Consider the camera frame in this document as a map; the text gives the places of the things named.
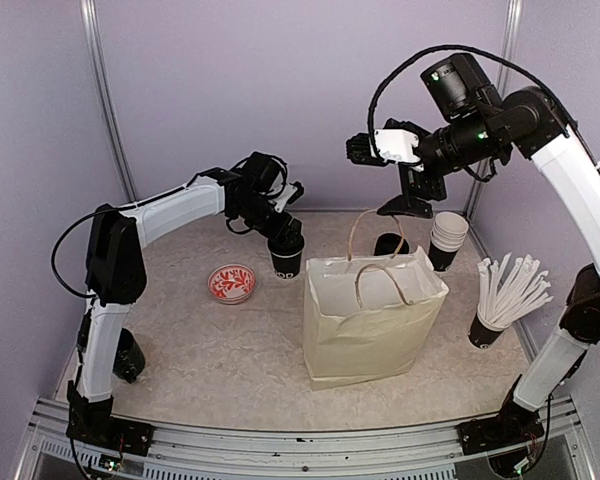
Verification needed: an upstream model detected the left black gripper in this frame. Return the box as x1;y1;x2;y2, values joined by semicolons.
235;194;304;248

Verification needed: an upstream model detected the stack of paper cups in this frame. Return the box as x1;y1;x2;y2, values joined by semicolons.
428;211;469;272

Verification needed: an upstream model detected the beige paper bag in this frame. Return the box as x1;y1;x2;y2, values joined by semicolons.
302;248;449;391

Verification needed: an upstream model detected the black lid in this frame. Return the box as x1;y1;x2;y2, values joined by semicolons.
267;235;305;258

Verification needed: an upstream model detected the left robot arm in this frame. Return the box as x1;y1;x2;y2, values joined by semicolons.
68;152;304;445

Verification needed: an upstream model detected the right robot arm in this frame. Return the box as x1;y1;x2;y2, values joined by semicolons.
352;44;600;444

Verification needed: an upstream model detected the stack of black lids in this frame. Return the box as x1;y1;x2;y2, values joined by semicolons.
374;232;410;256

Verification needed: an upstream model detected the red white patterned bowl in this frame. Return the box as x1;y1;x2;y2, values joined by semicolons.
207;264;256;305

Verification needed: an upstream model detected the bundle of white straws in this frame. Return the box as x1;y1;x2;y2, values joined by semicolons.
476;252;553;332

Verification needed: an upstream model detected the cup holding straws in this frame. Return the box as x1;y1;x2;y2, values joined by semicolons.
468;313;506;349

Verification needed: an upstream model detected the dark green black can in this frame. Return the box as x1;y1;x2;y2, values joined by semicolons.
113;328;146;384

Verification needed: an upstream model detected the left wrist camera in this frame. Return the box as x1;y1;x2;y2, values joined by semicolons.
270;181;304;213

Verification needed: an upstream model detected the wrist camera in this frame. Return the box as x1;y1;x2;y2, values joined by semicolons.
345;129;424;172
270;181;304;213

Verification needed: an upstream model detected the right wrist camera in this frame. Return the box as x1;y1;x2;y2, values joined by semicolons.
345;129;424;172

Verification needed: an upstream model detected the right corner metal post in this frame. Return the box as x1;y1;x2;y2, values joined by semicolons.
464;0;524;223

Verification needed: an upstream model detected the corner metal post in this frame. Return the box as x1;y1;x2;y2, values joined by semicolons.
464;0;524;223
80;0;138;201

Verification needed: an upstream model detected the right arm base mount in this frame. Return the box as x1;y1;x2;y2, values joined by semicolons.
456;377;545;455

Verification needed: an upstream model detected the aluminium front rail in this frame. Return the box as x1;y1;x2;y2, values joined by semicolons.
27;397;589;480

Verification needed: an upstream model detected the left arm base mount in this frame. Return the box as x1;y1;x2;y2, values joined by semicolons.
66;380;155;457

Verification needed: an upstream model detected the left corner metal post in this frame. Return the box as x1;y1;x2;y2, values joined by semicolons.
80;0;138;201

